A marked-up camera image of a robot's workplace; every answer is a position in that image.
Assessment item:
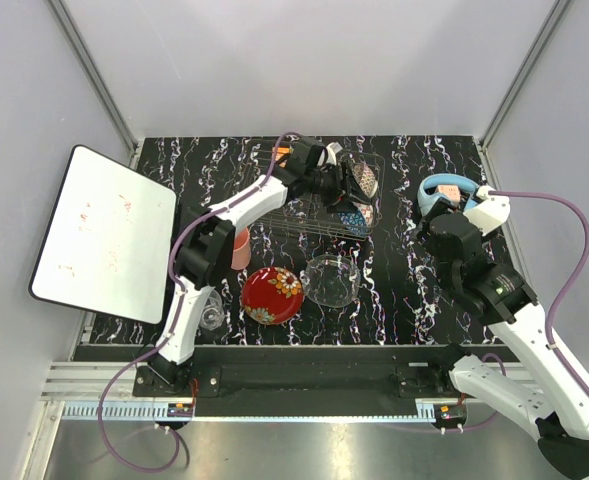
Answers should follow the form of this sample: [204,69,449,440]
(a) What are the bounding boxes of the clear glass cup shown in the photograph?
[199,290,225,331]

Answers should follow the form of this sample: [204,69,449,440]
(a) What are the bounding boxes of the red floral plate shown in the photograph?
[241,267,304,326]

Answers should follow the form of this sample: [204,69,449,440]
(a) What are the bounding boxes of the pink cube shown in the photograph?
[436,184,461,205]

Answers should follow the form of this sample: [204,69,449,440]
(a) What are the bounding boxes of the purple cable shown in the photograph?
[388,189,589,434]
[96,131,305,474]

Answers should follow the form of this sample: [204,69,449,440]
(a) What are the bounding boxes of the beige patterned bowl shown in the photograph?
[351,162,378,198]

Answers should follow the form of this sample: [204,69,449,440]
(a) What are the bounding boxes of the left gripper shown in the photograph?
[305,161,370,215]

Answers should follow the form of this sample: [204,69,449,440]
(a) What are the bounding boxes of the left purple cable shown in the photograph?
[96,131,305,474]

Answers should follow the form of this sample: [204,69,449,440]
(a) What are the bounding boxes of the light blue headphones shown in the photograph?
[417,173,480,217]

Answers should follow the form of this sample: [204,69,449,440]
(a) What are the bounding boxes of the wire dish rack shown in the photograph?
[228,137,385,240]

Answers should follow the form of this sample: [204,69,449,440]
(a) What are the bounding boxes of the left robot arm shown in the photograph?
[141,136,378,396]

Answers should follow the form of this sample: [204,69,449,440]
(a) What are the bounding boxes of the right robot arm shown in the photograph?
[416,191,589,479]

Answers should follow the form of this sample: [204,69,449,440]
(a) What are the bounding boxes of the pink plastic cup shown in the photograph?
[231,227,251,271]

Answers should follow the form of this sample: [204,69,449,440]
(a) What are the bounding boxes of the white board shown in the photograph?
[28,145,177,324]

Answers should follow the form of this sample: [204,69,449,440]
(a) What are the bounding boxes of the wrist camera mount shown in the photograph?
[317,142,343,167]
[474,185,510,209]

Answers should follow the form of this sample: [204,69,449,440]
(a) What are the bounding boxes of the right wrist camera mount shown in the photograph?
[474,185,510,209]

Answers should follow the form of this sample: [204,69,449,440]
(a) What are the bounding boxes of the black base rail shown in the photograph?
[73,342,520,419]

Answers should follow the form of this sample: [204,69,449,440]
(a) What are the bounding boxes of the orange patterned box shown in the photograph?
[270,147,293,168]

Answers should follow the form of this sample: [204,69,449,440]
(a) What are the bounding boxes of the clear glass bowl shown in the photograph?
[301,254,361,308]

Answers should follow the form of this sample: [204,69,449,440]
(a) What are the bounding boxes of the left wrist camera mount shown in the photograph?
[317,142,343,167]

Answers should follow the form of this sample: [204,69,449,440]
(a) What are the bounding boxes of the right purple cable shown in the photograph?
[388,189,589,434]

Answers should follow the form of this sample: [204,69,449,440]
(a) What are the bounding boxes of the blue triangle pattern bowl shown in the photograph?
[337,203,375,237]

